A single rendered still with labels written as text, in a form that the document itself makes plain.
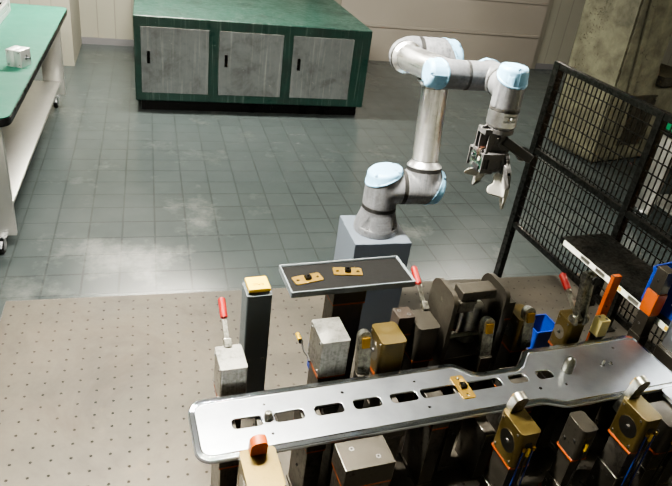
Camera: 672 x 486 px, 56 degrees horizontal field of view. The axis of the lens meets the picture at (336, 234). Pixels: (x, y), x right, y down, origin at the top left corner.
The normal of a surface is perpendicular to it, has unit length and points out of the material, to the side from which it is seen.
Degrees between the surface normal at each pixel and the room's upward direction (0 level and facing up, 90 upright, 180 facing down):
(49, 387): 0
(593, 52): 93
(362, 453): 0
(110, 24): 90
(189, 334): 0
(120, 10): 90
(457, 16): 90
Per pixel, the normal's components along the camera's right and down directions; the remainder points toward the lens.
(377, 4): 0.25, 0.51
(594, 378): 0.12, -0.86
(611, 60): -0.88, 0.18
